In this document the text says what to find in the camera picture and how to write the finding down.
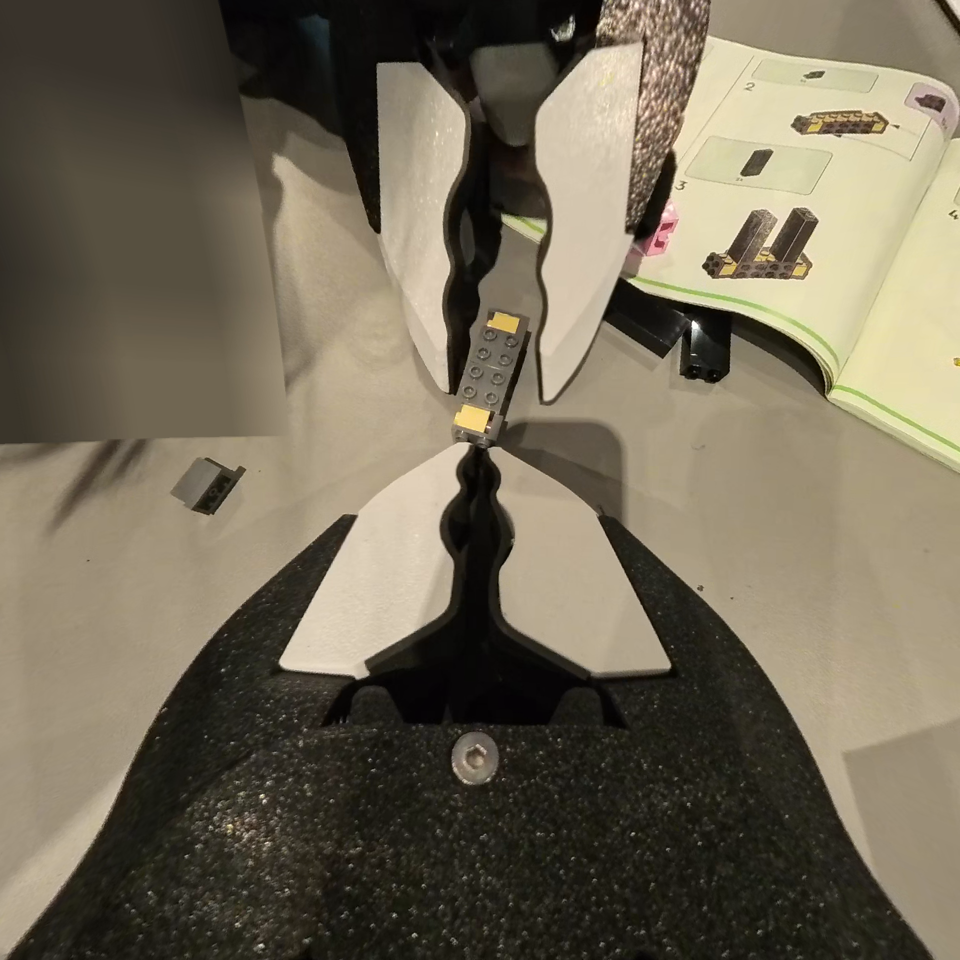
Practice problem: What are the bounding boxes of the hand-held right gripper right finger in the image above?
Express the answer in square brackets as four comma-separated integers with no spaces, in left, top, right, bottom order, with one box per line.
[480,445,674,681]

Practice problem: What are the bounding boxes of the small grey brick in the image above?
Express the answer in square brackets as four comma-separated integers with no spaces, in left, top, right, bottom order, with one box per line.
[170,456,248,518]

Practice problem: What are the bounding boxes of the green instruction booklet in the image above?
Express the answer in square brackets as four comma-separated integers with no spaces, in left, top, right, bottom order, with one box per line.
[501,33,960,475]

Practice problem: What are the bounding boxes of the tall black brick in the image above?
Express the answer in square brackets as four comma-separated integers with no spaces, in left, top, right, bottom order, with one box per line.
[678,310,733,381]

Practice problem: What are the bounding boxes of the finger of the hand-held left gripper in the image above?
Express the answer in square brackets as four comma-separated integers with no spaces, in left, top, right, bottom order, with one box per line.
[375,61,474,397]
[534,40,648,406]

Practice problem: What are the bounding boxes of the flat black brick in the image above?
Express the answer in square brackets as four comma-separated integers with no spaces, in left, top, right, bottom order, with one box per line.
[604,295,688,360]

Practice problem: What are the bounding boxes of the grey desk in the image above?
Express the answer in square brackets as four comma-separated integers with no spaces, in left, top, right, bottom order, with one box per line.
[0,93,960,955]

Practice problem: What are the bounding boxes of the grey brick plate yellow tiles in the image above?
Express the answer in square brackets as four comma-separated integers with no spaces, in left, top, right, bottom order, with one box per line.
[449,306,531,450]

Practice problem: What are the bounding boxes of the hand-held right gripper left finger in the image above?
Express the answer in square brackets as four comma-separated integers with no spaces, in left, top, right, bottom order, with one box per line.
[278,444,481,681]

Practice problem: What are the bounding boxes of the pink brick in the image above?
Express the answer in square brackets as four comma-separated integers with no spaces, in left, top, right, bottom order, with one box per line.
[625,199,682,261]

